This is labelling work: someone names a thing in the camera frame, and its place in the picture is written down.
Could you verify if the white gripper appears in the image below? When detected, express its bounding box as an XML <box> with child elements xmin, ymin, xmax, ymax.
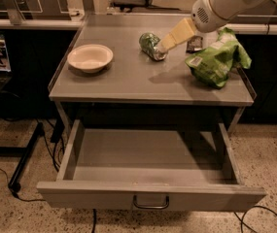
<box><xmin>156</xmin><ymin>0</ymin><xmax>265</xmax><ymax>52</ymax></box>

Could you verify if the green soda can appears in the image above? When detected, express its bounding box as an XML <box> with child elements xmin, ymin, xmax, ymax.
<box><xmin>139</xmin><ymin>32</ymin><xmax>167</xmax><ymax>61</ymax></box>

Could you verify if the green chip bag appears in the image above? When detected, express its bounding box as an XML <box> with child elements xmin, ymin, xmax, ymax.
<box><xmin>185</xmin><ymin>27</ymin><xmax>252</xmax><ymax>89</ymax></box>

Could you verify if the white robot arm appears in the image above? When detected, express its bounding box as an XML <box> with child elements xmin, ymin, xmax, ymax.
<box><xmin>156</xmin><ymin>0</ymin><xmax>277</xmax><ymax>52</ymax></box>

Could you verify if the grey open top drawer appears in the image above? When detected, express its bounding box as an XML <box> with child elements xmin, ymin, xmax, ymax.
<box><xmin>37</xmin><ymin>121</ymin><xmax>266</xmax><ymax>212</ymax></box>

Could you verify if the small dark snack packet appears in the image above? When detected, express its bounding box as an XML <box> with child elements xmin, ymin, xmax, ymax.
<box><xmin>186</xmin><ymin>36</ymin><xmax>203</xmax><ymax>53</ymax></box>

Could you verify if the grey metal table cabinet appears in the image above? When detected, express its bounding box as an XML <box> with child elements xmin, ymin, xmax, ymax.
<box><xmin>50</xmin><ymin>14</ymin><xmax>254</xmax><ymax>129</ymax></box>

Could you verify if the white bowl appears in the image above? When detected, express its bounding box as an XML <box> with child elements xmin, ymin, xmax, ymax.
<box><xmin>67</xmin><ymin>44</ymin><xmax>114</xmax><ymax>74</ymax></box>

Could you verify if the left background workbench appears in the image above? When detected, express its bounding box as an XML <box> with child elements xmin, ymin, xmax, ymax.
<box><xmin>0</xmin><ymin>0</ymin><xmax>94</xmax><ymax>30</ymax></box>

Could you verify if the black desk leg base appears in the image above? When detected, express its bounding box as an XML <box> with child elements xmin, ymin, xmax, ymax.
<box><xmin>0</xmin><ymin>122</ymin><xmax>44</xmax><ymax>195</ymax></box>

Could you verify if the metal drawer handle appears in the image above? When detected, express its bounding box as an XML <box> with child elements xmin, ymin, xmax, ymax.
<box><xmin>133</xmin><ymin>195</ymin><xmax>170</xmax><ymax>210</ymax></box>

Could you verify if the black floor cable right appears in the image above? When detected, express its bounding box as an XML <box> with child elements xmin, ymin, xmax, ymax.
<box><xmin>233</xmin><ymin>205</ymin><xmax>277</xmax><ymax>233</ymax></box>

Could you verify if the black cable under drawer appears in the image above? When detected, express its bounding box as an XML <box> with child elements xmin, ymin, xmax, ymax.
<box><xmin>90</xmin><ymin>208</ymin><xmax>98</xmax><ymax>233</ymax></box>

